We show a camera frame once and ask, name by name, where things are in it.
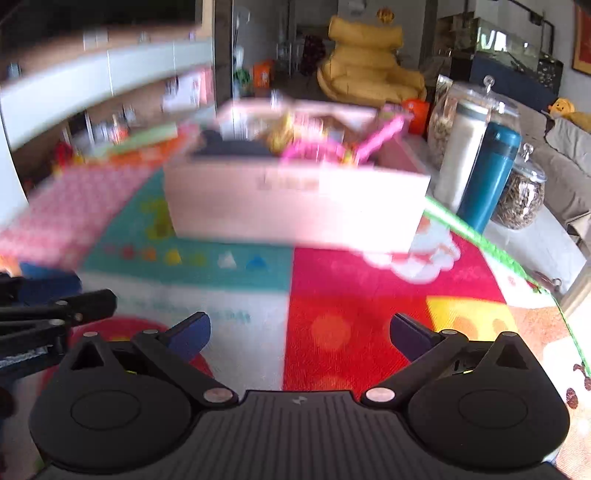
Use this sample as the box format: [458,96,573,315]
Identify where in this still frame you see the pink plastic toy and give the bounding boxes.
[281,137,352,163]

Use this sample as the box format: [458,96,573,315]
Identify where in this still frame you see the orange toy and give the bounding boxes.
[401,98,431,136]

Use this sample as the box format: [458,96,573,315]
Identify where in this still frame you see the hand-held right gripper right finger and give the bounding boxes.
[362,312,529,407]

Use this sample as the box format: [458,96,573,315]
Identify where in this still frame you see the orange bag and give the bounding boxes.
[253,60,275,89]

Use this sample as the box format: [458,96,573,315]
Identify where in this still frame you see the yellow armchair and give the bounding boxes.
[316,15,428,105]

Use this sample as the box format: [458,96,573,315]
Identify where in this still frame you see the white bottle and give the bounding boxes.
[434,99,491,213]

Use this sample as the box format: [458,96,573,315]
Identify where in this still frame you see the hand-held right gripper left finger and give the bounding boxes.
[69,311,237,407]

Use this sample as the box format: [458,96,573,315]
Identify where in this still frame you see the black television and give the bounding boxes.
[0,0,205,52]

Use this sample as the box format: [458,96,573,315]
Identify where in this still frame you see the small glass snack jar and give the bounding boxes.
[490,143,548,230]

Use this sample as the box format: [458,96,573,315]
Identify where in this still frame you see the yellow plush toy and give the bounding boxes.
[549,98,591,128]

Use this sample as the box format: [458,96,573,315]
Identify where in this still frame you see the cardboard box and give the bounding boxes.
[163,98,433,256]

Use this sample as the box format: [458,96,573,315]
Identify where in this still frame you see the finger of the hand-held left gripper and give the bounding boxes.
[0,318,71,370]
[0,289,117,326]

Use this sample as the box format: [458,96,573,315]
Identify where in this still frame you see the grey sofa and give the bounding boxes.
[517,104,591,254]

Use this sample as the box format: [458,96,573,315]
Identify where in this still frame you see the glass fish tank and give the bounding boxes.
[475,17,564,86]

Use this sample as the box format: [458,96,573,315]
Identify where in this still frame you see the teal bottle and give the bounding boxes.
[457,121,522,235]

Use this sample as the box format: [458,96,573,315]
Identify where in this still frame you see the printed play mat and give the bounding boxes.
[0,121,591,480]

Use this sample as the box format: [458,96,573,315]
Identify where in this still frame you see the framed red wall picture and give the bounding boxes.
[571,4,591,75]

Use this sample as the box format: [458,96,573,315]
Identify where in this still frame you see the blue cabinet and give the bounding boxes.
[471,51,562,110]

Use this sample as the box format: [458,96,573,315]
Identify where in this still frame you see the large glass snack jar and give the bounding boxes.
[427,76,521,172]

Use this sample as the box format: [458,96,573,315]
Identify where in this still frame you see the white wall cabinet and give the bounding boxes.
[0,36,218,153]

